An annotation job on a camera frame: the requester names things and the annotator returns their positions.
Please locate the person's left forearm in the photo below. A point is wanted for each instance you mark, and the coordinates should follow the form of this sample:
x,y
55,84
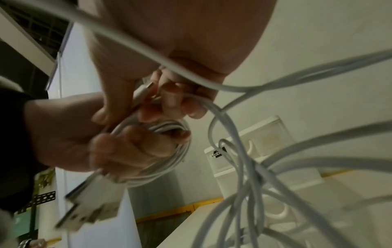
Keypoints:
x,y
15,135

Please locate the white plastic storage box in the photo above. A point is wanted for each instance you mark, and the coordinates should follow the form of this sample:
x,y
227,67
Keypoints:
x,y
275,143

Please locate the person's right hand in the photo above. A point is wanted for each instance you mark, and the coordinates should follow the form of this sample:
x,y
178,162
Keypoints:
x,y
183,29

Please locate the person's left hand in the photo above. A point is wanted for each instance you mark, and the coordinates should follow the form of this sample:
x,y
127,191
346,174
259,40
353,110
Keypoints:
x,y
61,130

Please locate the white cabinet panel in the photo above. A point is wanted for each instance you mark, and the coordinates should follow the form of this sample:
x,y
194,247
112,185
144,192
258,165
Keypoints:
x,y
76,72

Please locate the black perforated metal bracket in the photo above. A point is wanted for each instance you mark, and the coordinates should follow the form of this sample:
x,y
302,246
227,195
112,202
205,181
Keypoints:
x,y
38,199

